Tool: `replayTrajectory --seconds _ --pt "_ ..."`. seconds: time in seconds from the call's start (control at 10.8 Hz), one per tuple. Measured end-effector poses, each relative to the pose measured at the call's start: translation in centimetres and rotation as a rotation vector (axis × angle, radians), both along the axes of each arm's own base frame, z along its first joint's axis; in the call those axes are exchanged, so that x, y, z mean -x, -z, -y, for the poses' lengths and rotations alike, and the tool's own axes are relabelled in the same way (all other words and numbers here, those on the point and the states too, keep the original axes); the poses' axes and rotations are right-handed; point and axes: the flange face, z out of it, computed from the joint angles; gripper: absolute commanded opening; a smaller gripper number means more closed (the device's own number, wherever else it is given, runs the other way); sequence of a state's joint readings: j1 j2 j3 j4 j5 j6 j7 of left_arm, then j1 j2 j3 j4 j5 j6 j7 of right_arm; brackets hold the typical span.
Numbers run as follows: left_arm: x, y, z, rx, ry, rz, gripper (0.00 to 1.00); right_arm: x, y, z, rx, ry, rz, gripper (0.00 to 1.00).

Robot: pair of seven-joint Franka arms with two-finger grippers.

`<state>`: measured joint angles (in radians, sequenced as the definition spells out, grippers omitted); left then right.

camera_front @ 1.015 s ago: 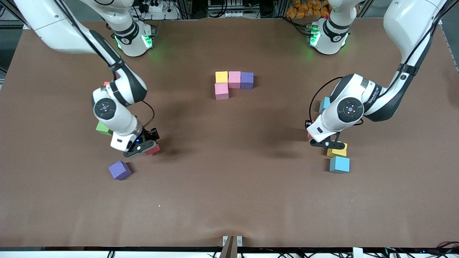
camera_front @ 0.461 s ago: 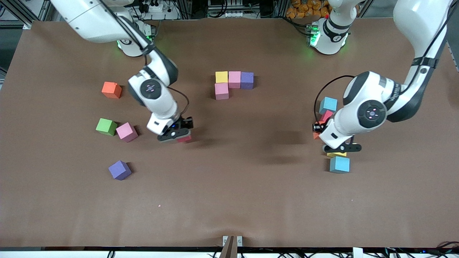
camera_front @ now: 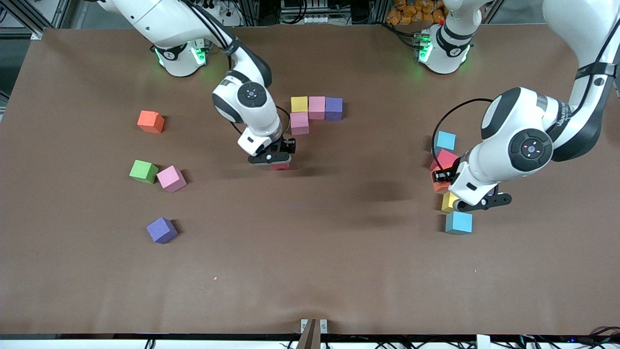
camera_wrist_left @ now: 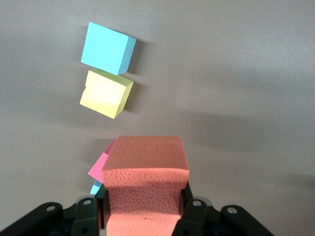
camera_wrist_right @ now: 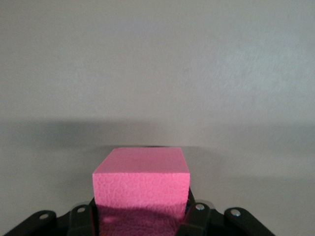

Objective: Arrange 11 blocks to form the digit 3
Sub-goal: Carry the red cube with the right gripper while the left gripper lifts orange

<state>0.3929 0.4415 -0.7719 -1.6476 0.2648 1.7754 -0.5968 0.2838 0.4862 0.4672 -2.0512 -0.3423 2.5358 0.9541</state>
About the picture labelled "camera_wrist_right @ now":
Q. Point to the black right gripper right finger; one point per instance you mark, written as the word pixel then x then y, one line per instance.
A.
pixel 209 221

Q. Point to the red foam block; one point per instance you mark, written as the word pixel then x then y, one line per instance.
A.
pixel 141 172

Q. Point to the table cover sheet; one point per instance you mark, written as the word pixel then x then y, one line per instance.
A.
pixel 147 73

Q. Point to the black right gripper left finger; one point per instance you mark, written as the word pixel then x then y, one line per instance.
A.
pixel 61 223

